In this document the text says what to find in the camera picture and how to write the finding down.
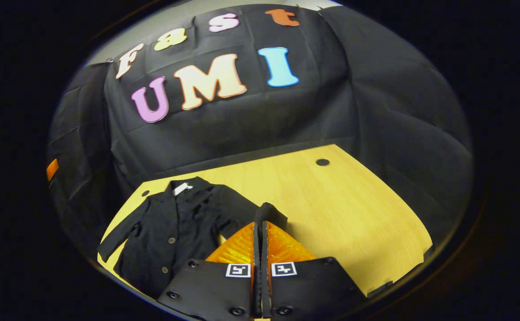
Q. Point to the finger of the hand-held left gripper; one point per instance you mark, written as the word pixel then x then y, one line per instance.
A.
pixel 52 170

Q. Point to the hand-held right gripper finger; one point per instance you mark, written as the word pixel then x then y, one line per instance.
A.
pixel 264 267
pixel 256 249

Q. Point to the black buttoned jacket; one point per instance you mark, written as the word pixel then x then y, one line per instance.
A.
pixel 175 232

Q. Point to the black backdrop cloth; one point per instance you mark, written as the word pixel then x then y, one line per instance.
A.
pixel 286 116

